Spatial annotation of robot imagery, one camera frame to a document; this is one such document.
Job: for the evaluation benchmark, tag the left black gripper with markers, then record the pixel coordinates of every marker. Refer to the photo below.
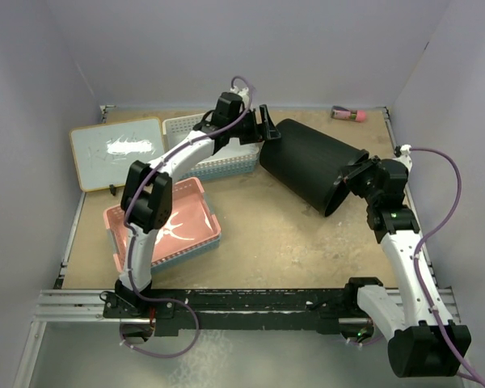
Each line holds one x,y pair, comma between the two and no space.
259,132

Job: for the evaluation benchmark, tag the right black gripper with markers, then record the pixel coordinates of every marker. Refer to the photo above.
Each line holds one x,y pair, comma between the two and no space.
352,178

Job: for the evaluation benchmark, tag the large black plastic bin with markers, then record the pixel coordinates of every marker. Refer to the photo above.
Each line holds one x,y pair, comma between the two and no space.
309,163

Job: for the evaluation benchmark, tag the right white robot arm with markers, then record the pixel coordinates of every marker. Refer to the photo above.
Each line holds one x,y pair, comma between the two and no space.
422,337

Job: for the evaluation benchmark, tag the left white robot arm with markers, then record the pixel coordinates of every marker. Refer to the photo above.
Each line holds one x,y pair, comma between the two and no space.
147,196

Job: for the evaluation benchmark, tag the blue perforated basket under white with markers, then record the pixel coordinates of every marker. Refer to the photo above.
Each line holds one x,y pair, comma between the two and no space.
225,167

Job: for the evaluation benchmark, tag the pink marker pen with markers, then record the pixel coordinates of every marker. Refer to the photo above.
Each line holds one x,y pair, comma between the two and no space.
340,113

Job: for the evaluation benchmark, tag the pink perforated basket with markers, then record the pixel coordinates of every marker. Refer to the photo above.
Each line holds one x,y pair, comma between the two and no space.
114,222

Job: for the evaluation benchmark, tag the black whiteboard clip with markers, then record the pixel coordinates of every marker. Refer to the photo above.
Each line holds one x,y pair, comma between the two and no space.
112,189

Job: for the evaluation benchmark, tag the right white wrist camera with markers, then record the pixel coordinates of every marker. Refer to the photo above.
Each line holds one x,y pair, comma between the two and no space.
402,154

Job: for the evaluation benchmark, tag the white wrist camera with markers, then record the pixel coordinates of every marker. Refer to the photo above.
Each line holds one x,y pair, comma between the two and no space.
246,93
402,154

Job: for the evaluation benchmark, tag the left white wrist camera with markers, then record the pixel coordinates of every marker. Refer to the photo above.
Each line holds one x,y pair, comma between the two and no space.
246,93

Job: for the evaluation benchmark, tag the small whiteboard yellow frame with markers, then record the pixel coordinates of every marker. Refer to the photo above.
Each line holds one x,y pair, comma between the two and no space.
103,153

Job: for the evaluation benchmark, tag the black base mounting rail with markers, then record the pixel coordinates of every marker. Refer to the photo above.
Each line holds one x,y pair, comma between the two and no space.
325,311

